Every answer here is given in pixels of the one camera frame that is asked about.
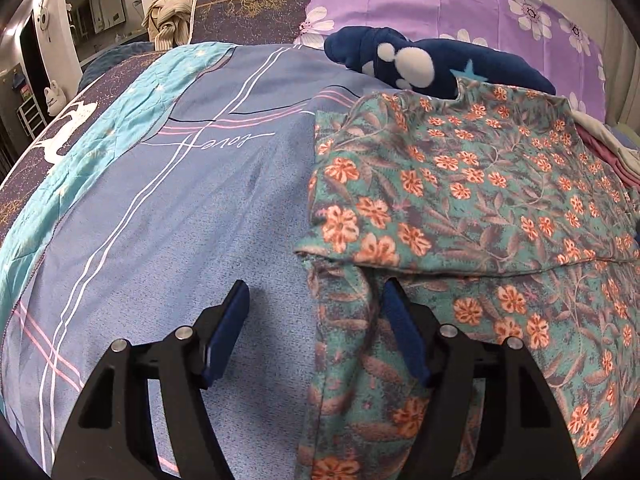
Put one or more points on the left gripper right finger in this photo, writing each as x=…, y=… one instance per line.
x=490, y=412

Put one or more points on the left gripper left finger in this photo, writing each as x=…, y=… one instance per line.
x=109, y=434

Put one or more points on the floral green orange garment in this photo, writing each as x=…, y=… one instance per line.
x=490, y=210

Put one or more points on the beige knit clothes pile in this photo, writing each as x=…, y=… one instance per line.
x=168, y=23

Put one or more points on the blue plaid bed sheet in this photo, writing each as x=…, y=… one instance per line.
x=194, y=177

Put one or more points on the pink folded garment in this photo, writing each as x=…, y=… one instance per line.
x=606, y=155

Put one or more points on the beige folded garment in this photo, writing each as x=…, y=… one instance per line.
x=629, y=157

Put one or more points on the dark purple deer blanket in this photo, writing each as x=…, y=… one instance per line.
x=64, y=132

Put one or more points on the white cat figurine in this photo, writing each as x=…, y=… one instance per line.
x=55, y=98

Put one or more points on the navy star plush garment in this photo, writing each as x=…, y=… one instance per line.
x=429, y=66

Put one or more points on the purple floral pillow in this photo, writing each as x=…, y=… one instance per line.
x=548, y=39

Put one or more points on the dark gold-tree pillow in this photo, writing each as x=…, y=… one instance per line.
x=247, y=21

